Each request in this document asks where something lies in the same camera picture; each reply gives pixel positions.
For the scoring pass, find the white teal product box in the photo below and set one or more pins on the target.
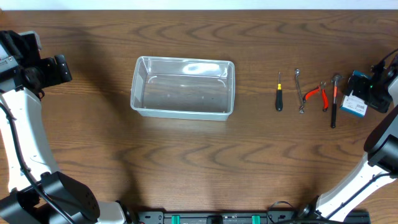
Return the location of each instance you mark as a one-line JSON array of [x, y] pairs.
[[353, 104]]

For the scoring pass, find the hammer with black grip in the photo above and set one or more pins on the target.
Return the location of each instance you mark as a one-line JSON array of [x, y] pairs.
[[336, 78]]

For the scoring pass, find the clear plastic container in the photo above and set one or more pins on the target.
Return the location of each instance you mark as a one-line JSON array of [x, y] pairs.
[[183, 88]]

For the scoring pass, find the red handled cutting pliers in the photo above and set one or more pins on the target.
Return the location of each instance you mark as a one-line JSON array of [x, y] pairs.
[[320, 89]]

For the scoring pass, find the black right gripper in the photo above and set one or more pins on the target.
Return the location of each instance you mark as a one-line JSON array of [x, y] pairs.
[[381, 106]]

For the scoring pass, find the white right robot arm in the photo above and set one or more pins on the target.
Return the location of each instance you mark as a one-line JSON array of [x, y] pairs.
[[378, 166]]

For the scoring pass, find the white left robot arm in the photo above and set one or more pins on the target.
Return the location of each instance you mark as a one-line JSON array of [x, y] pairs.
[[38, 191]]

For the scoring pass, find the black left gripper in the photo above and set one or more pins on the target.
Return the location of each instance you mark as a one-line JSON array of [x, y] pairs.
[[46, 66]]

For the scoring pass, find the black mounting rail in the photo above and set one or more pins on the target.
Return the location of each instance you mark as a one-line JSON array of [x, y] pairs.
[[276, 216]]

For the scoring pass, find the black yellow screwdriver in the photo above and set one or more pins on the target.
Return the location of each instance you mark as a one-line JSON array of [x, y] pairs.
[[279, 97]]

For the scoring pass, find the silver offset ring wrench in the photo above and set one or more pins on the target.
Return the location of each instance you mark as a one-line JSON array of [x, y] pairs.
[[301, 108]]

